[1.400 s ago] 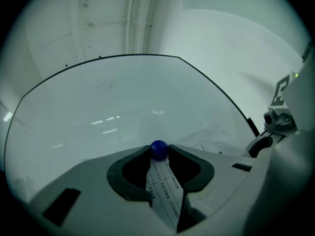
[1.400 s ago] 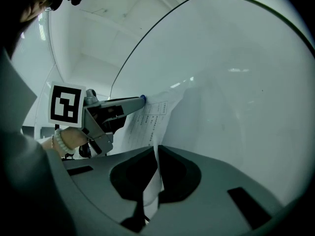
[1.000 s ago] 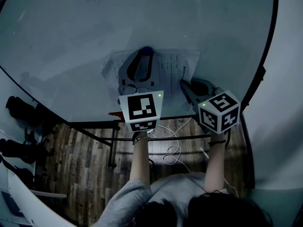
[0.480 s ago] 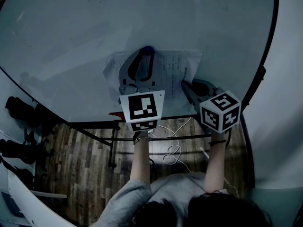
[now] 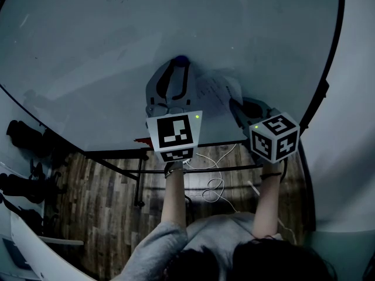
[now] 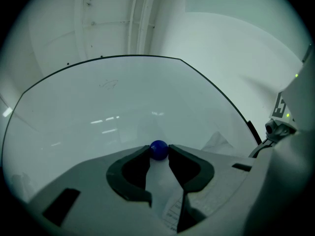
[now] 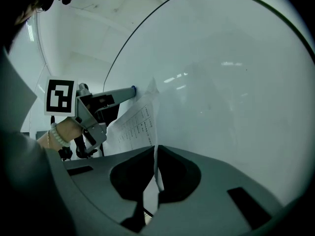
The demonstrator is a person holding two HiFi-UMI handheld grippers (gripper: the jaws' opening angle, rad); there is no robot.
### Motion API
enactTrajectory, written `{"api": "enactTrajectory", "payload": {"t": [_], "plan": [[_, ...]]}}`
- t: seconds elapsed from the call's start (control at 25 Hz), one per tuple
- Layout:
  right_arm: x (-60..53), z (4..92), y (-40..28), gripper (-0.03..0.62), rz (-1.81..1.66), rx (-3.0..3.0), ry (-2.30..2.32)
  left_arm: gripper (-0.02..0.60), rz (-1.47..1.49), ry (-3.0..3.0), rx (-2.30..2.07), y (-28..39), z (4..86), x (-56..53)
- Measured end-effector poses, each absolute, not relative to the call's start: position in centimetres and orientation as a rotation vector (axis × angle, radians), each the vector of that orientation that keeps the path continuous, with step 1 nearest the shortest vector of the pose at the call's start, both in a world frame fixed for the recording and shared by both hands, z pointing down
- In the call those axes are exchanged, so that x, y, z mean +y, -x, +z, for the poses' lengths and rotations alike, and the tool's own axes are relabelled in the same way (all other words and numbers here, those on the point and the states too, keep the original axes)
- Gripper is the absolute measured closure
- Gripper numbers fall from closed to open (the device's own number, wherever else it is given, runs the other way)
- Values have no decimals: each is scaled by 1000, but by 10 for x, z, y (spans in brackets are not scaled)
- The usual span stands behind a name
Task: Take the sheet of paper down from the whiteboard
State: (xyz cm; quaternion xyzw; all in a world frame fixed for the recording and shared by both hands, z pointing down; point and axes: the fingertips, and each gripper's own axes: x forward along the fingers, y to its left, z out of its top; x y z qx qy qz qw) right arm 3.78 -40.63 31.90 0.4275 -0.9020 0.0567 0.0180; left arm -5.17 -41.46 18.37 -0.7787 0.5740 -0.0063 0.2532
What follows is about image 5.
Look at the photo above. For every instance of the black wrist band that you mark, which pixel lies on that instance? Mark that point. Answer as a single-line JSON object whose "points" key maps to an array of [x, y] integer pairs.
{"points": [[271, 175]]}

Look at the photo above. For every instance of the person's right forearm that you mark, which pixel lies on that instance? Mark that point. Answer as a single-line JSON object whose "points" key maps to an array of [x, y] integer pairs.
{"points": [[268, 203]]}

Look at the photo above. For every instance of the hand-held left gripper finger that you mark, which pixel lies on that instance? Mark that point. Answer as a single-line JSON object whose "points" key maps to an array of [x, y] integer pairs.
{"points": [[191, 86], [152, 86]]}

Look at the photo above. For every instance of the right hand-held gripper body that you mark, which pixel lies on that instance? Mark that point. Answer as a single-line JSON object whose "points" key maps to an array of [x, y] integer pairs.
{"points": [[275, 139]]}

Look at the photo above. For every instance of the white printed paper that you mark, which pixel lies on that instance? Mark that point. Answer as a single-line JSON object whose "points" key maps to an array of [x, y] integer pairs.
{"points": [[214, 95]]}

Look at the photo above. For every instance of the small red object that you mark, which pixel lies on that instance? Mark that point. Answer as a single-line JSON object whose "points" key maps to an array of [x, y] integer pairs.
{"points": [[143, 140]]}

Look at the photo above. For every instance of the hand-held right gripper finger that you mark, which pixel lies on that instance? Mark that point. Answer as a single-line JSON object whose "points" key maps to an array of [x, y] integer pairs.
{"points": [[260, 104], [240, 114]]}

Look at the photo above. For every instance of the person's grey sweater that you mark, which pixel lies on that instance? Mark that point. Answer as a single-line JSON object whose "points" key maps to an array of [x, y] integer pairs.
{"points": [[211, 233]]}

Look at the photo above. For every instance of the white table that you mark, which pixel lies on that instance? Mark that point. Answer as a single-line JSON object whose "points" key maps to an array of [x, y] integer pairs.
{"points": [[35, 253]]}

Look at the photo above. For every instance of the person's left forearm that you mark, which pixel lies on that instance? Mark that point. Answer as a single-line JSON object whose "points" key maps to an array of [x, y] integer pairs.
{"points": [[174, 198]]}

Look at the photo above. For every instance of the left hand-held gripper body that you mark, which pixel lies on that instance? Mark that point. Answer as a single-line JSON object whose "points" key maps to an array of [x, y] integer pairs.
{"points": [[175, 133]]}

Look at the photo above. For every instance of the blue round magnet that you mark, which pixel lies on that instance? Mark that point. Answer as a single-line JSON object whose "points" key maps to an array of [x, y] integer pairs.
{"points": [[181, 59]]}

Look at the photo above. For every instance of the black-framed whiteboard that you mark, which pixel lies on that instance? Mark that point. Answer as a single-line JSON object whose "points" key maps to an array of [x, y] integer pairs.
{"points": [[117, 54]]}

